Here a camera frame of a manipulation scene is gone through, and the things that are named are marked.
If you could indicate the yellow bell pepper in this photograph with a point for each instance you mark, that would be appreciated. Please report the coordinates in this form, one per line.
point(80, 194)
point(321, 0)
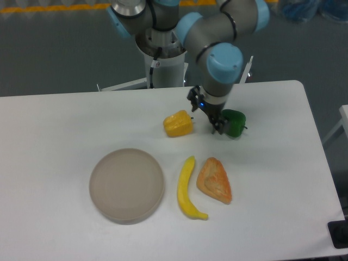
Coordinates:
point(178, 124)

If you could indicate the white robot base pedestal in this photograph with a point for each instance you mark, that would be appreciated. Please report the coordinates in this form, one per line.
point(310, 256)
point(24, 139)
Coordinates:
point(164, 60)

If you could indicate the white furniture at right edge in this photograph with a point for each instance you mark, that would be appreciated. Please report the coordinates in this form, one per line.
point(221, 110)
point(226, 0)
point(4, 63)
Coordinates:
point(338, 129)

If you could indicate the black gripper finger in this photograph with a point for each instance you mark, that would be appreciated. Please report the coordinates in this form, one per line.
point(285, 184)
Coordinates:
point(220, 124)
point(196, 98)

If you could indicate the beige round plate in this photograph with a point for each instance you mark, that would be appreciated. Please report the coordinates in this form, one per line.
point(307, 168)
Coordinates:
point(126, 186)

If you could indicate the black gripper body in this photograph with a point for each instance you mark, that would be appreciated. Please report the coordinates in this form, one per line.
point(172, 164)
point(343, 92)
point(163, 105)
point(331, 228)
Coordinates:
point(212, 106)

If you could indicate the green bell pepper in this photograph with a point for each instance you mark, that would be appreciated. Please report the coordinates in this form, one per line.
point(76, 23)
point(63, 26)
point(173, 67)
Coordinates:
point(236, 120)

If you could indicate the yellow banana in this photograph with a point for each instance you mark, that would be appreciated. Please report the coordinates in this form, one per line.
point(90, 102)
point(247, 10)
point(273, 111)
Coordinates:
point(185, 204)

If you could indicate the black clamp at table edge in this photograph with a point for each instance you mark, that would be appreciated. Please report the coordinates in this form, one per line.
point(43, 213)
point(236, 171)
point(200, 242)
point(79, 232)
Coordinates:
point(338, 233)

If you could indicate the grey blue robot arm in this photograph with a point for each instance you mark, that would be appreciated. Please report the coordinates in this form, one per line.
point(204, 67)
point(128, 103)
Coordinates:
point(209, 40)

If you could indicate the orange pastry bread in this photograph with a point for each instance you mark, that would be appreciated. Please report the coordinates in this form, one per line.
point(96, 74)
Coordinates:
point(213, 181)

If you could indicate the white metal frame bar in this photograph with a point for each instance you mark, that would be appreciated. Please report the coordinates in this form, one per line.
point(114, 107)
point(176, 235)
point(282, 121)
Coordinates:
point(246, 72)

